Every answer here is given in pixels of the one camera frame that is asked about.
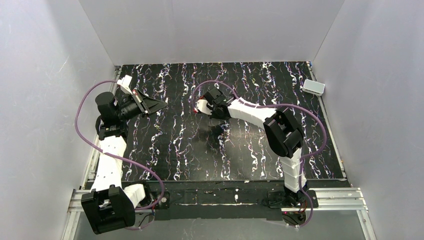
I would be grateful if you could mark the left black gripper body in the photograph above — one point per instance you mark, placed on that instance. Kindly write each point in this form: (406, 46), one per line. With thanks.
(142, 103)

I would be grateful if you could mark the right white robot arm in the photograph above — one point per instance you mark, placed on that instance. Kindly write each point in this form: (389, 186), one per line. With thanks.
(283, 132)

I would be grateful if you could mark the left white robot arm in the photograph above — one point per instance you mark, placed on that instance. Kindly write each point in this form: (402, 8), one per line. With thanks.
(109, 205)

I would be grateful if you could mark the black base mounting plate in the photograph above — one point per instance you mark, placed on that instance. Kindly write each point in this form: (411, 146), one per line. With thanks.
(229, 200)

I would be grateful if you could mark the white small box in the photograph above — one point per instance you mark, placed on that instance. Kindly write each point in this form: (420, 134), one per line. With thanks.
(313, 87)

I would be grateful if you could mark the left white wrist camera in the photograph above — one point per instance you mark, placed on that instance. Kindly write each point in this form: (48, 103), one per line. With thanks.
(124, 84)

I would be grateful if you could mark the aluminium frame rail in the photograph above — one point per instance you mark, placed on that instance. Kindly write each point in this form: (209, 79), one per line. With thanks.
(78, 195)

